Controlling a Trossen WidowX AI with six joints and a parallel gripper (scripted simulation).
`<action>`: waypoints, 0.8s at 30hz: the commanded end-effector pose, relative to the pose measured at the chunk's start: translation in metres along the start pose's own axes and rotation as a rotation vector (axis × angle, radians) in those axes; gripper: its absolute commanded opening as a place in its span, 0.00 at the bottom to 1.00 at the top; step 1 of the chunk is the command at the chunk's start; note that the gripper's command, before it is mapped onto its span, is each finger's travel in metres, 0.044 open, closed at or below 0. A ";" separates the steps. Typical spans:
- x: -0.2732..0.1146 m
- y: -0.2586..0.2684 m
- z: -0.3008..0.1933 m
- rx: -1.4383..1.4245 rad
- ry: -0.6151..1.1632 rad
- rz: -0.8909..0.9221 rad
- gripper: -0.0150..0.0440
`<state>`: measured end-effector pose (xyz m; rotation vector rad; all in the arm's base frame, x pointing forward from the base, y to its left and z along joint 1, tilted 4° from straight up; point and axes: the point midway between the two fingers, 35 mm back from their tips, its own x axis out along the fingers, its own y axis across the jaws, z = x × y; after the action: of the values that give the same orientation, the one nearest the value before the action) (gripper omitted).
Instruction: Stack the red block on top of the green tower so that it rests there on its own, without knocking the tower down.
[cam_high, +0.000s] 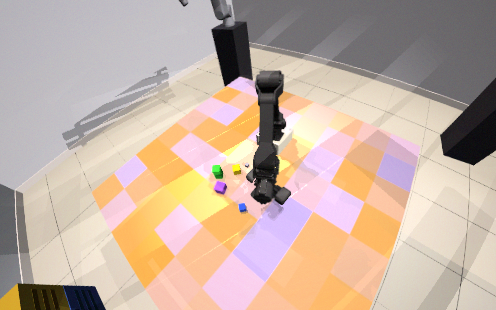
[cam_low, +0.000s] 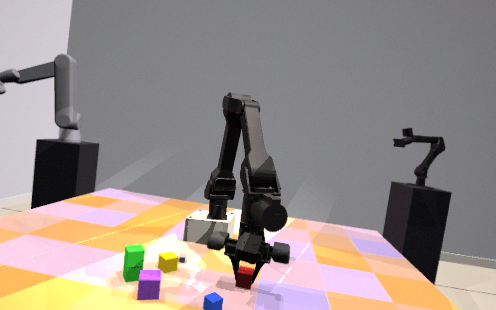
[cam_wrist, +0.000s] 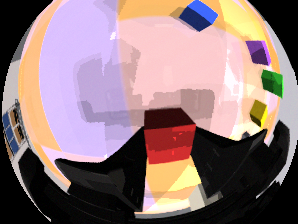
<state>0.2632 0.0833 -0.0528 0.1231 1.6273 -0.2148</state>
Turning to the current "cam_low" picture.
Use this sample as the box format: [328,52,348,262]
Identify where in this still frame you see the blue block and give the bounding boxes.
[202,292,223,310]

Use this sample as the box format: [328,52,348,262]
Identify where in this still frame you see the red block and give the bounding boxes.
[235,266,254,289]

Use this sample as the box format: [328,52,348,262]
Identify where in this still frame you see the purple block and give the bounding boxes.
[136,270,162,300]

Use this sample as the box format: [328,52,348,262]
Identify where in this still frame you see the yellow block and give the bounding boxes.
[158,251,178,274]

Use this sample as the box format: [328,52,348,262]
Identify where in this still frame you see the green block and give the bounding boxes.
[124,244,145,268]
[122,262,143,283]

